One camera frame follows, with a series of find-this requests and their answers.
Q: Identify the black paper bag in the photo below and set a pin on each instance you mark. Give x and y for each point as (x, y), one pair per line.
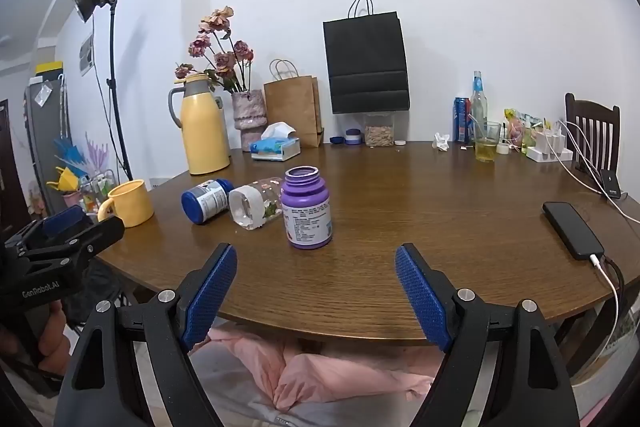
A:
(367, 62)

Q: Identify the yellow box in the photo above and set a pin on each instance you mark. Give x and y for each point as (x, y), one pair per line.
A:
(49, 68)

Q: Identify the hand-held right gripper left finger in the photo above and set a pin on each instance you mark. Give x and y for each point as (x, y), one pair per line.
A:
(210, 297)

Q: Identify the colourful snack packets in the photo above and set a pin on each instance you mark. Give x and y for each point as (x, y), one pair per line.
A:
(520, 129)

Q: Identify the white bottle with blue lid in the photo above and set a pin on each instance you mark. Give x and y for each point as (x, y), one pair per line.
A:
(207, 201)

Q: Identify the pink vase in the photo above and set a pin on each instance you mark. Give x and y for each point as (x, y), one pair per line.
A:
(250, 117)

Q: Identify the grey refrigerator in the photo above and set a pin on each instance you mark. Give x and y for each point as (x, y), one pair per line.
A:
(45, 132)

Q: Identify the tissue box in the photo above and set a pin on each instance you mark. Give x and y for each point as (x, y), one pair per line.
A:
(275, 147)

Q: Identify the person's left hand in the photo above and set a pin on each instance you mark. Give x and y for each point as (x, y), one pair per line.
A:
(52, 337)

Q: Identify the yellow thermos jug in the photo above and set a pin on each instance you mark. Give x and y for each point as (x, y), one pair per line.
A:
(205, 132)

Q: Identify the white charging station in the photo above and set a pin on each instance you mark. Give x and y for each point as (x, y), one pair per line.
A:
(547, 149)

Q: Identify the clear glass bottle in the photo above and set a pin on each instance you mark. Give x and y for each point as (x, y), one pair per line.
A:
(478, 104)

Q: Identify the glass of yellow drink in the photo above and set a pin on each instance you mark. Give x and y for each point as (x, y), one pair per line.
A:
(486, 147)

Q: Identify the blue drink can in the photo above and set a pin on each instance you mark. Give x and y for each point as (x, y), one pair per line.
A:
(460, 119)

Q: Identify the paper sheet on wall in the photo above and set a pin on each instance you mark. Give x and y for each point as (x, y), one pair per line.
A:
(86, 54)

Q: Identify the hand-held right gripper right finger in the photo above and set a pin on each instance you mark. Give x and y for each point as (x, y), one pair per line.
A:
(420, 297)

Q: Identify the clear container of nuts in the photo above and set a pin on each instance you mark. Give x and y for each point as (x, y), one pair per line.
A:
(379, 133)

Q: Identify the brown paper bag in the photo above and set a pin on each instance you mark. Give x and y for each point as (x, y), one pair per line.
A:
(292, 107)

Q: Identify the black power bank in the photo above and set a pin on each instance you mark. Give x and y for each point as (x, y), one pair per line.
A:
(611, 184)

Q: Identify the yellow watering can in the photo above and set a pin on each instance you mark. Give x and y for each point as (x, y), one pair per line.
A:
(67, 181)

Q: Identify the crumpled white tissue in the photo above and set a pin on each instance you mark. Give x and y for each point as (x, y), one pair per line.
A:
(441, 143)

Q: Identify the dried pink flowers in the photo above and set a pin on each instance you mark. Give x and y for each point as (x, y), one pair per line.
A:
(222, 57)

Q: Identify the black smartphone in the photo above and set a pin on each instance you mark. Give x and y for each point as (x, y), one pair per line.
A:
(572, 229)

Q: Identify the dark wooden chair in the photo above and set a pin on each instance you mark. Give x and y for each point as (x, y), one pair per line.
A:
(592, 127)

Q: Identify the pink cloth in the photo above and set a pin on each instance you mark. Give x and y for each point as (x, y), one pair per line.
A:
(320, 377)

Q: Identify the small white jar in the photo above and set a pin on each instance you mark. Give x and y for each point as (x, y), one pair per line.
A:
(502, 148)

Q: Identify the yellow mug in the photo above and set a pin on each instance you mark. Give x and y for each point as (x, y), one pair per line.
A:
(131, 204)

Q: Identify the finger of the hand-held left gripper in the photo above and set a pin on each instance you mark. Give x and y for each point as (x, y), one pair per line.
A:
(102, 234)
(62, 221)

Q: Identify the purple plastic bottle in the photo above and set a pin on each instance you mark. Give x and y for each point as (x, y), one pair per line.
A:
(306, 212)

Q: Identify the clear jar white lid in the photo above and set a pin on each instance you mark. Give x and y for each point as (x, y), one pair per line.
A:
(252, 204)

